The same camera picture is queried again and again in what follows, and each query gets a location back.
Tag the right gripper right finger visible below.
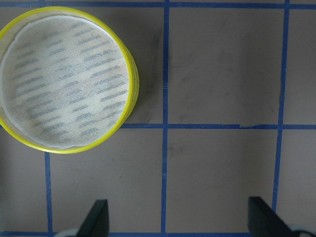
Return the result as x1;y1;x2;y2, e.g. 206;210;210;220
247;197;299;237

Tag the yellow steamer layer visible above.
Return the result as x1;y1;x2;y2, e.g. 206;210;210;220
125;46;139;120
0;6;133;154

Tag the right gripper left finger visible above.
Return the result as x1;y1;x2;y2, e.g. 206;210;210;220
77;199;109;237

